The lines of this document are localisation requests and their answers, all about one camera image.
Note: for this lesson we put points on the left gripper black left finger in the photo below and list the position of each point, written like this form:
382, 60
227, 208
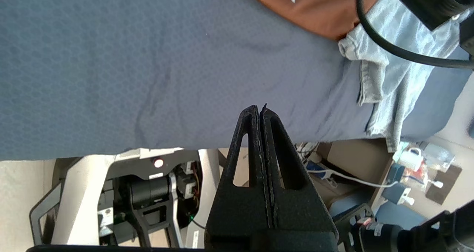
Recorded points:
237, 211

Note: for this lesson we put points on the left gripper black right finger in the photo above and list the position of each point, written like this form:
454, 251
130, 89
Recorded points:
300, 211

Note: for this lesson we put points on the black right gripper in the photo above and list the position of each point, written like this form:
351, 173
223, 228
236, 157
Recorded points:
429, 2

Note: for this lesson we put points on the light blue denim shorts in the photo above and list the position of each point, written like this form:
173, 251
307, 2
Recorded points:
400, 81

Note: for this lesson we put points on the brown cardboard box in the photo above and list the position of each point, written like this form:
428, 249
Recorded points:
355, 157

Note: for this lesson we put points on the dark teal box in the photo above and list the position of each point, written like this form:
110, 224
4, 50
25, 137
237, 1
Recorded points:
394, 180

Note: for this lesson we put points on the white power plug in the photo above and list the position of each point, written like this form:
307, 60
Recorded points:
408, 196

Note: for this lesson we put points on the rust brown folded garment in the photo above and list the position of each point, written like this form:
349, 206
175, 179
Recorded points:
318, 11

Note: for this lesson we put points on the white mug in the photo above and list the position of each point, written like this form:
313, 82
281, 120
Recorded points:
411, 159

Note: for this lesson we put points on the brown wooden board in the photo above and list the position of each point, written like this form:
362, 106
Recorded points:
446, 185

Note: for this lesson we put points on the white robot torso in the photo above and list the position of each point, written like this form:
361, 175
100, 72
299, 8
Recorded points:
85, 192

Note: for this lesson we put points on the blue bed sheet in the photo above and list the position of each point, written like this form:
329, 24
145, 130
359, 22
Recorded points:
148, 59

